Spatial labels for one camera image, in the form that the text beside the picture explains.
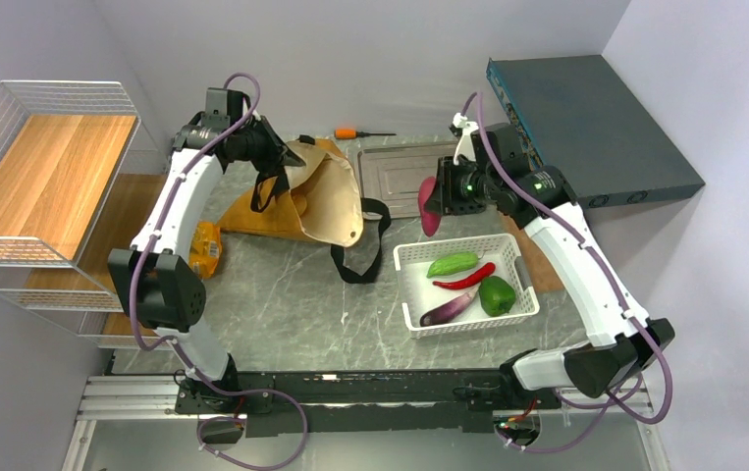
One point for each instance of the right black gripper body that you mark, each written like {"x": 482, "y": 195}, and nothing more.
{"x": 465, "y": 187}

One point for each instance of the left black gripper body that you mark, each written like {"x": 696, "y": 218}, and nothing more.
{"x": 258, "y": 145}

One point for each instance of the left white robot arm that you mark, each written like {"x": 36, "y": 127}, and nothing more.
{"x": 158, "y": 290}

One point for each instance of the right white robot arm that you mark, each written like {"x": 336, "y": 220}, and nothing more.
{"x": 621, "y": 339}

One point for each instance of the silver metal tray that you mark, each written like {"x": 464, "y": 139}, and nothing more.
{"x": 393, "y": 174}

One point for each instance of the green bitter gourd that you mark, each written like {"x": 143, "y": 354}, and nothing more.
{"x": 452, "y": 264}

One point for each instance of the red chili pepper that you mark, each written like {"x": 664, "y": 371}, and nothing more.
{"x": 475, "y": 278}

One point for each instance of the white plastic basket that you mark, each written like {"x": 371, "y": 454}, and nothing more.
{"x": 418, "y": 295}

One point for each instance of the purple eggplant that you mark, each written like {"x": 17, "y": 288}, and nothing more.
{"x": 448, "y": 311}

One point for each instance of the green bell pepper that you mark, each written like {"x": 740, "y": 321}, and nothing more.
{"x": 497, "y": 296}

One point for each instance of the yellow snack packet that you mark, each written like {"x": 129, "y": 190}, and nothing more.
{"x": 205, "y": 250}

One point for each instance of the orange handled screwdriver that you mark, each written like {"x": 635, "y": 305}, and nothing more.
{"x": 350, "y": 134}

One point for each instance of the dark network switch box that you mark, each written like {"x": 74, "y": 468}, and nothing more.
{"x": 576, "y": 114}

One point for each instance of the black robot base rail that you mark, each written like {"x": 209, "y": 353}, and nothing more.
{"x": 279, "y": 403}

